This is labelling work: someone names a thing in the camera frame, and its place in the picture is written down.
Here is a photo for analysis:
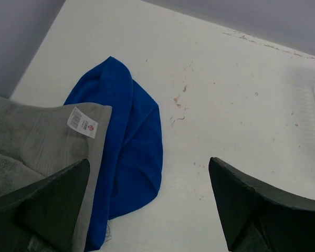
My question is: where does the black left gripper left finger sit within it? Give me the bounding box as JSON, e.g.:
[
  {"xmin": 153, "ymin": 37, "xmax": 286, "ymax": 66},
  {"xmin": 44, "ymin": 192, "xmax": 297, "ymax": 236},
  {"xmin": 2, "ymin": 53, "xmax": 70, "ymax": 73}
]
[{"xmin": 0, "ymin": 159, "xmax": 90, "ymax": 251}]

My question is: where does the blue microfiber towel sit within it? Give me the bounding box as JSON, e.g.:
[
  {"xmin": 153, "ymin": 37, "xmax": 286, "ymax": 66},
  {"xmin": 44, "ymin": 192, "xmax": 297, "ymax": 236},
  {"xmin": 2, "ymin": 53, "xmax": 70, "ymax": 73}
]
[{"xmin": 66, "ymin": 57, "xmax": 163, "ymax": 251}]

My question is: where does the white perforated plastic basket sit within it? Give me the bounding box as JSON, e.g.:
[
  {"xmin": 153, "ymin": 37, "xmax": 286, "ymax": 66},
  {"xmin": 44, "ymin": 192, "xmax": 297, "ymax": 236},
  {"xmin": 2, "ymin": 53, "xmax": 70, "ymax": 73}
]
[{"xmin": 289, "ymin": 67, "xmax": 315, "ymax": 161}]

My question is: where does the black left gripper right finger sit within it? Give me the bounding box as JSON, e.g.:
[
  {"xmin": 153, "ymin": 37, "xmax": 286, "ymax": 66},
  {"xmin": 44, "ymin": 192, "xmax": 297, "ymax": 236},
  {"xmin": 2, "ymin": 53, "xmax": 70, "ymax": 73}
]
[{"xmin": 208, "ymin": 157, "xmax": 315, "ymax": 251}]

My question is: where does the grey terry towel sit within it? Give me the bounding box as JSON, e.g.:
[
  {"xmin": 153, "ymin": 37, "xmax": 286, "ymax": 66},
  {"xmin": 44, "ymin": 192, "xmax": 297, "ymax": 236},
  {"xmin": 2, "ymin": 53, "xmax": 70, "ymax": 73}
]
[{"xmin": 0, "ymin": 97, "xmax": 112, "ymax": 251}]

